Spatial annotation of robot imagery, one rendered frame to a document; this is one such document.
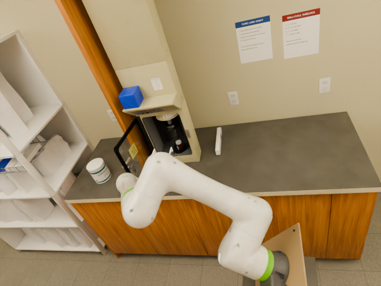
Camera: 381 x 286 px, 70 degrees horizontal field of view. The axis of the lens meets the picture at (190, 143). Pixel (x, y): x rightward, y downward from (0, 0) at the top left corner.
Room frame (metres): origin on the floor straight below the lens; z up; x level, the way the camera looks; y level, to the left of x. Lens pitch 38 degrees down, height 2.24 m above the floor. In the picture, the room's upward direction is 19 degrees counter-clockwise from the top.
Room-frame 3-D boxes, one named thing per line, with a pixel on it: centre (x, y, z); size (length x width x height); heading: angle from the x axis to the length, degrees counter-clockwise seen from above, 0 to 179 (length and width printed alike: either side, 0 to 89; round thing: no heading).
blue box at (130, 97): (1.48, 0.24, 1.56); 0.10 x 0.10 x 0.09; 69
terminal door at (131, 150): (1.40, 0.35, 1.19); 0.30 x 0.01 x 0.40; 152
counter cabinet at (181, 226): (1.50, -0.06, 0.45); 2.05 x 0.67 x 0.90; 69
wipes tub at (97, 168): (1.62, 0.72, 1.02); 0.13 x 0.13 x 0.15
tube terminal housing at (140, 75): (1.62, 0.09, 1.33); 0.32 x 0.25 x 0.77; 69
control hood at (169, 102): (1.45, 0.15, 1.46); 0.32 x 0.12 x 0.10; 69
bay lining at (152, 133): (1.61, 0.09, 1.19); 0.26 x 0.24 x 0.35; 69
